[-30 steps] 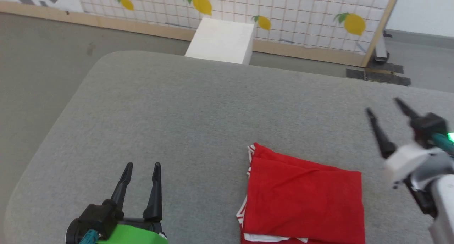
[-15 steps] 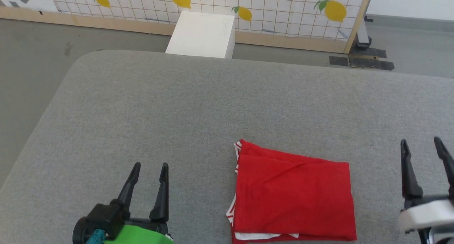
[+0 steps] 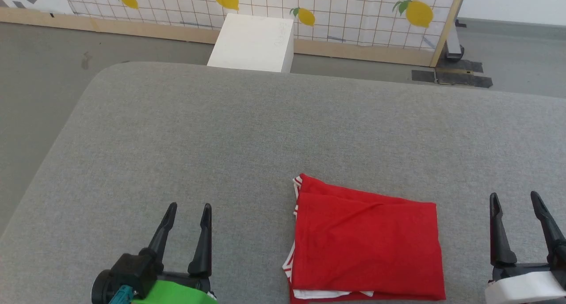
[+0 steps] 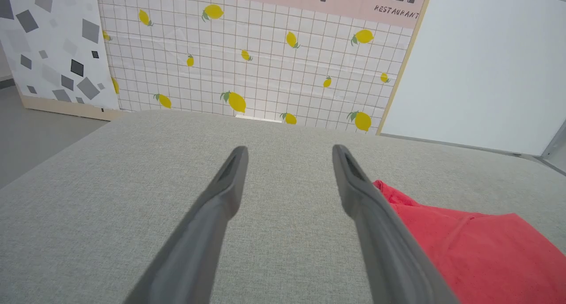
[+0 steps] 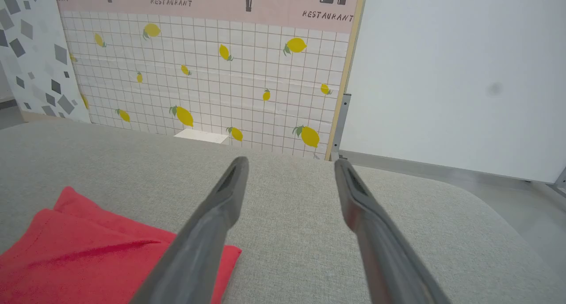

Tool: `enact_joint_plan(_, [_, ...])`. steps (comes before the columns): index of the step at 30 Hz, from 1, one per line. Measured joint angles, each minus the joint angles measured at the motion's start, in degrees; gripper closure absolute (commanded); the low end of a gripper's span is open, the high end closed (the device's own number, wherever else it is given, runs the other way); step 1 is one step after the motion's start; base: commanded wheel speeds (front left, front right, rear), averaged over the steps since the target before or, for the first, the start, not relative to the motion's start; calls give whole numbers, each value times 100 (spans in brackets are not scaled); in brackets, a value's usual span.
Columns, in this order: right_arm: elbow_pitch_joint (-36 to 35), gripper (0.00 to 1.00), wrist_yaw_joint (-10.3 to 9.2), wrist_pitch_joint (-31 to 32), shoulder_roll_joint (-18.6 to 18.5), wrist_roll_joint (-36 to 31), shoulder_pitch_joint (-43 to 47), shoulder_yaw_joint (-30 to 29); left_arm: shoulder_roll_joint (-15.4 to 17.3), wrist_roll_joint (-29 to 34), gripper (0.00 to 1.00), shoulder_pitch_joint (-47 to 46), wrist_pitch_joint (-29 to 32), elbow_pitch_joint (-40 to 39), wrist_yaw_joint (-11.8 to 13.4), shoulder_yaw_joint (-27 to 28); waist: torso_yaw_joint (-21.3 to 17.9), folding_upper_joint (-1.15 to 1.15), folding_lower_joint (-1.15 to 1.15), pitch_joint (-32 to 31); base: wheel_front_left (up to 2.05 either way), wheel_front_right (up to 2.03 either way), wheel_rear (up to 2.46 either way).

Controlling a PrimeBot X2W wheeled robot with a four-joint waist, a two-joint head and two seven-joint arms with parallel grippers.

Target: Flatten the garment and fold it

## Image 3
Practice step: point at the grey fabric sofa cushion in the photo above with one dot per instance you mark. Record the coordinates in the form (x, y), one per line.
(221, 140)

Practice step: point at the white box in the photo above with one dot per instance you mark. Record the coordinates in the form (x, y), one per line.
(252, 43)

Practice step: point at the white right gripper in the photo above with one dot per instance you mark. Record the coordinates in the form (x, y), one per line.
(526, 288)

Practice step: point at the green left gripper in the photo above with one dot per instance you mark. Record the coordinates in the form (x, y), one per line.
(177, 293)

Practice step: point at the red basketball jersey white sleeves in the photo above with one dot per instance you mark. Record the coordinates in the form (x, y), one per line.
(367, 242)

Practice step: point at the metal partition foot with caster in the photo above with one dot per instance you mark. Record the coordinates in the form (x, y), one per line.
(454, 45)

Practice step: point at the lemon print partition wooden frame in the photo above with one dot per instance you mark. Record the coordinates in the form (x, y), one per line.
(353, 17)

